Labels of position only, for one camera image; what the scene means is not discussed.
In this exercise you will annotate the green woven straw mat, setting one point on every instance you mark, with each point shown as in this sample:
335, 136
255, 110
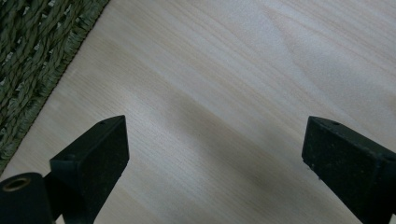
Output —
34, 53

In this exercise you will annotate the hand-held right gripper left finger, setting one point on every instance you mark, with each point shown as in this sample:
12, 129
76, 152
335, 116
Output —
93, 161

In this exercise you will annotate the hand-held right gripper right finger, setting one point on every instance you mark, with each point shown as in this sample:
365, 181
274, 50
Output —
351, 161

